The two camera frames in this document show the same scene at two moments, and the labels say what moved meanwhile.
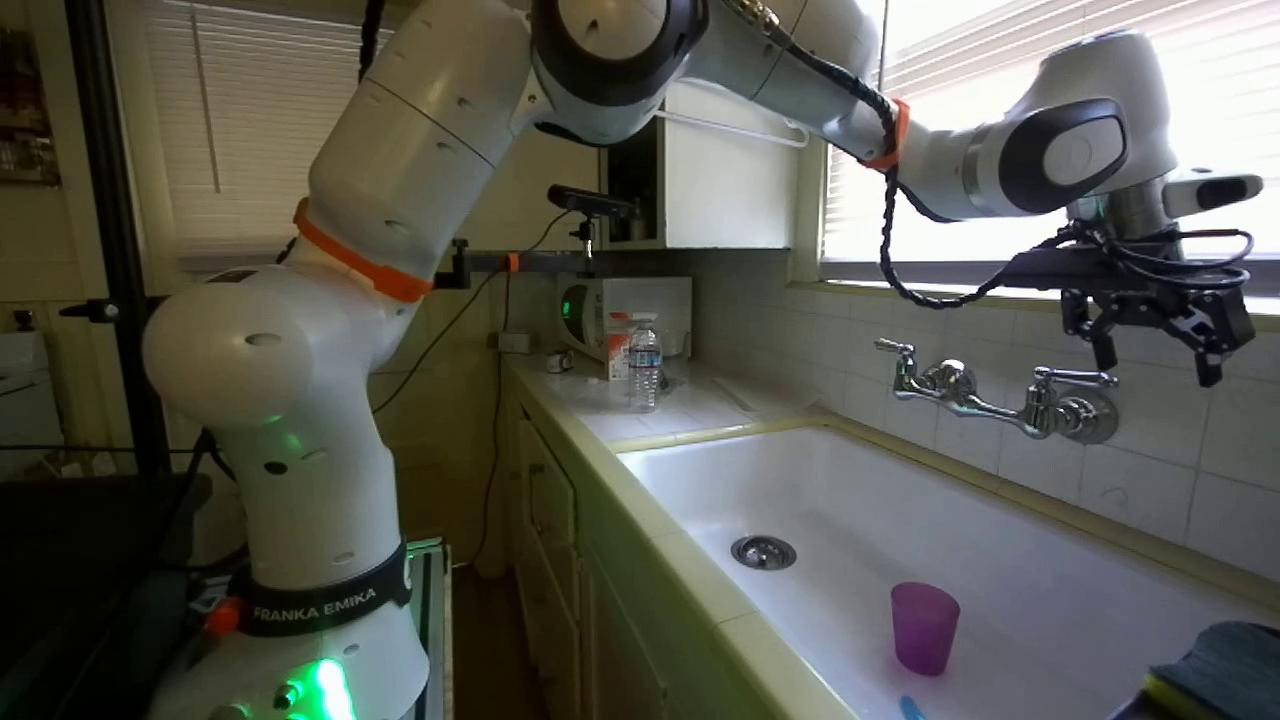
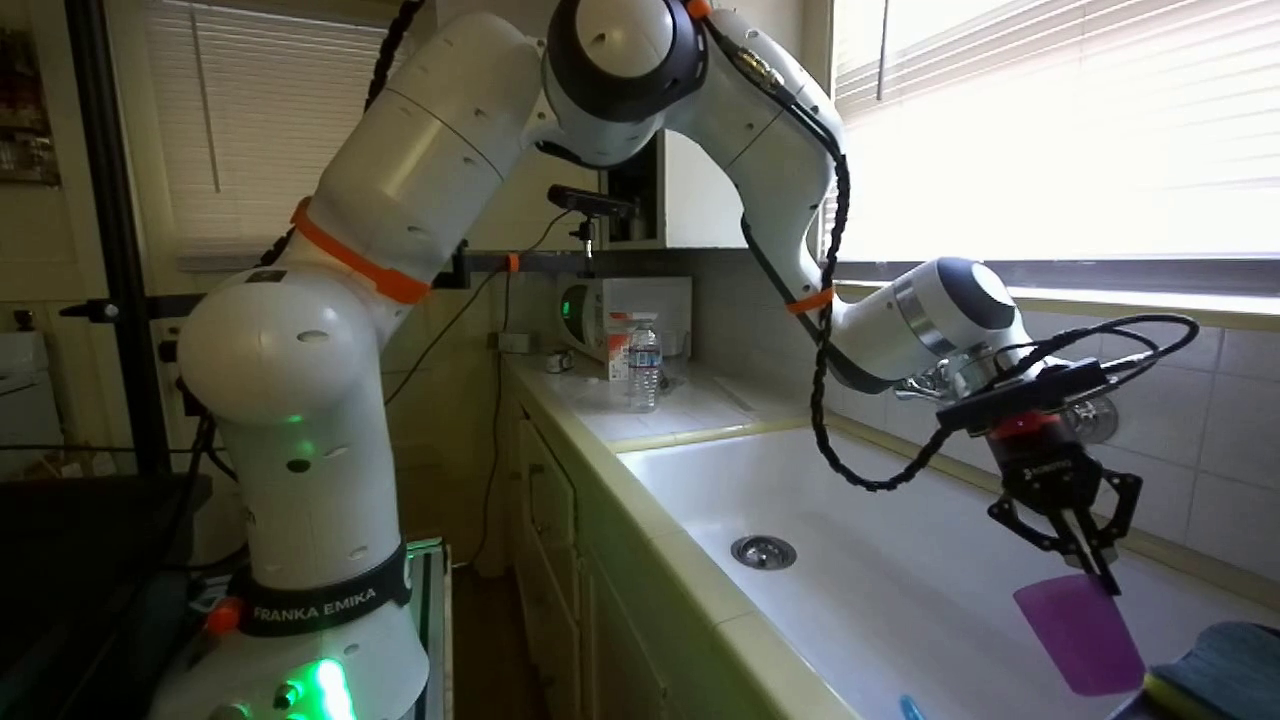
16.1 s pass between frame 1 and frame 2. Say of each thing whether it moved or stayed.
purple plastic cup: moved
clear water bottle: stayed
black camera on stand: stayed
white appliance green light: stayed
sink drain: stayed
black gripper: moved
